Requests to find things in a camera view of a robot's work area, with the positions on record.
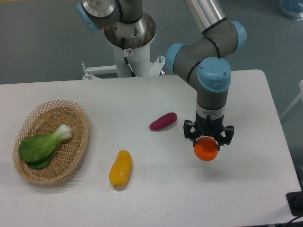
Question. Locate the green bok choy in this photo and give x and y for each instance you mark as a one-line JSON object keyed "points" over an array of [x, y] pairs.
{"points": [[38, 151]]}

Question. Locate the black device at edge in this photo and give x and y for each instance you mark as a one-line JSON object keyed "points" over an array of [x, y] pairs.
{"points": [[295, 202]]}

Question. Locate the purple sweet potato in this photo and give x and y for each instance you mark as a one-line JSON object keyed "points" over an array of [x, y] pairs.
{"points": [[163, 122]]}

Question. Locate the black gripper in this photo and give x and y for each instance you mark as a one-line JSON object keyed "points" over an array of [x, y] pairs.
{"points": [[204, 126]]}

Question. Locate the woven wicker basket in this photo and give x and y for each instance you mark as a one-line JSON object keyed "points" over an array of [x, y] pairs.
{"points": [[45, 119]]}

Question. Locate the yellow mango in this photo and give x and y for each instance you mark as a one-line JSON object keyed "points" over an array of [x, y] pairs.
{"points": [[121, 169]]}

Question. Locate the blue bag in corner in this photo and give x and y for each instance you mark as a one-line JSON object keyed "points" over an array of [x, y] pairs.
{"points": [[292, 9]]}

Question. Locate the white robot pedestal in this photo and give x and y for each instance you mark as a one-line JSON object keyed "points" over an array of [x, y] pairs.
{"points": [[131, 45]]}

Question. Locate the orange fruit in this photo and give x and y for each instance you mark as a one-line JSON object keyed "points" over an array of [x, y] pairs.
{"points": [[206, 148]]}

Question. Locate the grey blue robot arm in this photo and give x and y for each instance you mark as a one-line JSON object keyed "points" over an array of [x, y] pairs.
{"points": [[202, 65]]}

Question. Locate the white frame at right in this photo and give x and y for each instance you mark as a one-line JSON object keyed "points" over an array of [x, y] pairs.
{"points": [[294, 105]]}

